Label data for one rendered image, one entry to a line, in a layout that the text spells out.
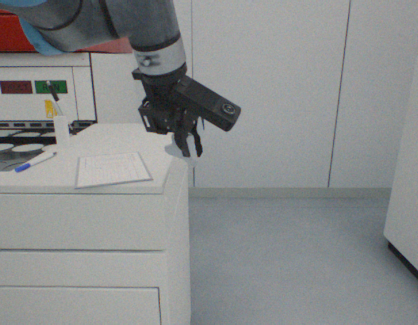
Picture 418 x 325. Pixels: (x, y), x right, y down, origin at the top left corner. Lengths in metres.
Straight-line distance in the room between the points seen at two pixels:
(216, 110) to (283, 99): 2.26
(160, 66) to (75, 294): 0.53
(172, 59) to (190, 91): 0.06
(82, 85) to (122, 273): 0.77
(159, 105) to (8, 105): 0.94
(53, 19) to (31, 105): 0.99
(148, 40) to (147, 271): 0.46
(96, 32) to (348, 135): 2.68
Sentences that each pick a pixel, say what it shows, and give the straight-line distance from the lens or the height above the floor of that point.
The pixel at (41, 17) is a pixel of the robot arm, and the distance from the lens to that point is 0.39.
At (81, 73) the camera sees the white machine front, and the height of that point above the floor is 1.15.
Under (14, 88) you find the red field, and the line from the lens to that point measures 1.40.
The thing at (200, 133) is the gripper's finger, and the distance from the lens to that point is 0.61.
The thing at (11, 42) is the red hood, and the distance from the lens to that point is 1.33.
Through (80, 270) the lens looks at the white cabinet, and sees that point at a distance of 0.76.
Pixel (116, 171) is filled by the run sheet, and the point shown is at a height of 0.97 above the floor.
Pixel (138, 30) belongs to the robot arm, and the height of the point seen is 1.23.
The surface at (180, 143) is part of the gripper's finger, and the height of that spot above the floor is 1.06.
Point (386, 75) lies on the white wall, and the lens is 3.03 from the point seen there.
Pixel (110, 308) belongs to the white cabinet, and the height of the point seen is 0.68.
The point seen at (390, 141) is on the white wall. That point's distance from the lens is 3.16.
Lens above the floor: 1.20
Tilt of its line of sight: 18 degrees down
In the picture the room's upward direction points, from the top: straight up
